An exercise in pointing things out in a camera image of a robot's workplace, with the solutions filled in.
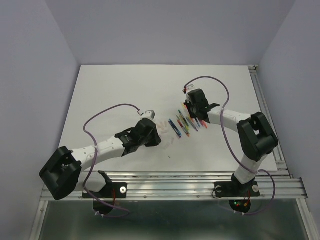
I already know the grey purple marker pen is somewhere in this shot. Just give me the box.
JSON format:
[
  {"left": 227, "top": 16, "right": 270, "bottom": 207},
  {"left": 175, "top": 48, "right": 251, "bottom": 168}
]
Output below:
[{"left": 190, "top": 121, "right": 198, "bottom": 132}]

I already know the red pen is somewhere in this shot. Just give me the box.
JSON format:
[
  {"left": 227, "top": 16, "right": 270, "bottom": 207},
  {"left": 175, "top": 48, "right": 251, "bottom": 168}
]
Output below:
[{"left": 199, "top": 120, "right": 208, "bottom": 129}]

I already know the blue green pen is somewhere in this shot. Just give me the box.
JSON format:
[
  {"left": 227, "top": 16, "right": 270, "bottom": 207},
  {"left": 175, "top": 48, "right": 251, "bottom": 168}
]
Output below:
[{"left": 168, "top": 118, "right": 182, "bottom": 139}]

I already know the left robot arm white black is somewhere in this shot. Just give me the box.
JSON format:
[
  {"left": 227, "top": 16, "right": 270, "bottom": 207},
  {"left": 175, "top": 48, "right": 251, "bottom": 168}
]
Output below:
[{"left": 39, "top": 118, "right": 162, "bottom": 200}]

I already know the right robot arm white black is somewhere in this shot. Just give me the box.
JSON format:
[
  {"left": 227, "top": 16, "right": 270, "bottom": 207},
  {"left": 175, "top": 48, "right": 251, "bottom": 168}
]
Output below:
[{"left": 183, "top": 87, "right": 279, "bottom": 195}]

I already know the blue capped pen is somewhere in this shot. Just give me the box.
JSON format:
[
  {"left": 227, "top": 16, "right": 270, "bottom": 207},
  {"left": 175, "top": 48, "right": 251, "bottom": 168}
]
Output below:
[{"left": 194, "top": 118, "right": 201, "bottom": 129}]

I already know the dark orange tipped pen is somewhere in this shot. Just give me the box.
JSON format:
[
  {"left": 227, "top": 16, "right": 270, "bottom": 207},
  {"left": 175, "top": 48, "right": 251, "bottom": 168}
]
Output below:
[{"left": 177, "top": 119, "right": 190, "bottom": 137}]

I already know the beige yellow pen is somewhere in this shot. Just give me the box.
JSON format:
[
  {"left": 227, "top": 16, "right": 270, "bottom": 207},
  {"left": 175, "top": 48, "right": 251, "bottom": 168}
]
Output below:
[{"left": 177, "top": 115, "right": 190, "bottom": 134}]

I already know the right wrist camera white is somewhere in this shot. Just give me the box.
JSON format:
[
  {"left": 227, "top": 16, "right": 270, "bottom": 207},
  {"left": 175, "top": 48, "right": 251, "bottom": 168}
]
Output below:
[{"left": 182, "top": 84, "right": 197, "bottom": 95}]

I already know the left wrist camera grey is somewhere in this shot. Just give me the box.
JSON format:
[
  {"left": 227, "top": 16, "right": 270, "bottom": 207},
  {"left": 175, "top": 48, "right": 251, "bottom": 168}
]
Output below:
[{"left": 137, "top": 109, "right": 156, "bottom": 121}]

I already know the aluminium front rail frame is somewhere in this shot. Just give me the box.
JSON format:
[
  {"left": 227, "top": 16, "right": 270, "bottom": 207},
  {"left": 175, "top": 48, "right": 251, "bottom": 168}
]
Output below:
[{"left": 30, "top": 169, "right": 311, "bottom": 240}]

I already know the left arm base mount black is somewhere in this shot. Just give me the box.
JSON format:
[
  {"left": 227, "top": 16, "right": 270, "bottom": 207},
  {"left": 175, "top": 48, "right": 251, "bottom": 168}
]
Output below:
[{"left": 82, "top": 170, "right": 130, "bottom": 218}]

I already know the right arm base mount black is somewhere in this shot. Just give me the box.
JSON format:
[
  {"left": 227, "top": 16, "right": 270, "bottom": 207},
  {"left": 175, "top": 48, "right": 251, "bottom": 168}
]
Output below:
[{"left": 211, "top": 175, "right": 260, "bottom": 214}]

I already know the aluminium right side rail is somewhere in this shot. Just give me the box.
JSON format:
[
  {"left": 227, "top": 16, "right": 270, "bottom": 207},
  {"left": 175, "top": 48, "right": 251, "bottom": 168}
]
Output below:
[{"left": 248, "top": 65, "right": 293, "bottom": 178}]

